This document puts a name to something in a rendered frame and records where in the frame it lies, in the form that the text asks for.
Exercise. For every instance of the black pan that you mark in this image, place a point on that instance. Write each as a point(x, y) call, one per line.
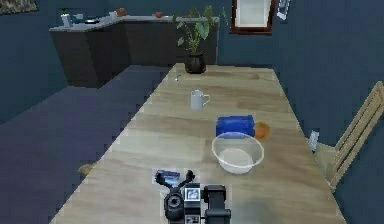
point(91, 21)

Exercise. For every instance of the dark framed picture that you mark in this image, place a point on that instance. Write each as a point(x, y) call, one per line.
point(16, 5)

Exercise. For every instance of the blue box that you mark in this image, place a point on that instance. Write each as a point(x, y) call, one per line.
point(235, 126)

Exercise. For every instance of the orange fruit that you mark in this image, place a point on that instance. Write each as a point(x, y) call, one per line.
point(263, 130)

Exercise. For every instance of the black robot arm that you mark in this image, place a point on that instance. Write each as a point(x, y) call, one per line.
point(215, 203)

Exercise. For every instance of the small white striped object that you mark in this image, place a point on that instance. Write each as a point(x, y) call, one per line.
point(313, 140)

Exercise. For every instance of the light wooden chair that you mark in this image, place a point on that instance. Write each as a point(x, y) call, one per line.
point(353, 140)

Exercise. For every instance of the white cup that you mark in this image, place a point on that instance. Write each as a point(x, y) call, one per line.
point(112, 15)

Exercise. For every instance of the white framed picture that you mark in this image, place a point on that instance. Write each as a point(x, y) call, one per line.
point(283, 9)

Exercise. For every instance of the white mug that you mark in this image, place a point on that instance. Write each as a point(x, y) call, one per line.
point(197, 99)

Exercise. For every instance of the brown bread loaf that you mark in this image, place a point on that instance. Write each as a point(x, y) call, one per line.
point(121, 12)

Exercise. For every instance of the small silver spoon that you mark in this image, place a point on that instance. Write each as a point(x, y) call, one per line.
point(178, 77)

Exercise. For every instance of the light wooden table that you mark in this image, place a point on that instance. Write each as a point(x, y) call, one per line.
point(206, 143)

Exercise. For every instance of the white bottle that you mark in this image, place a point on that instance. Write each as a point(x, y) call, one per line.
point(66, 20)

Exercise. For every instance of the red apple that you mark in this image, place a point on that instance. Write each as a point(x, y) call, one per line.
point(159, 14)

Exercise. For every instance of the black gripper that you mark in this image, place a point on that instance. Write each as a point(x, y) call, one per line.
point(173, 203)

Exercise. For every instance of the green plant in black pot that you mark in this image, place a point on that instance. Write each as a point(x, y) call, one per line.
point(195, 36)

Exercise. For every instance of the dark kitchen counter cupboard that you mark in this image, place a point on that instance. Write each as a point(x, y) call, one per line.
point(110, 46)

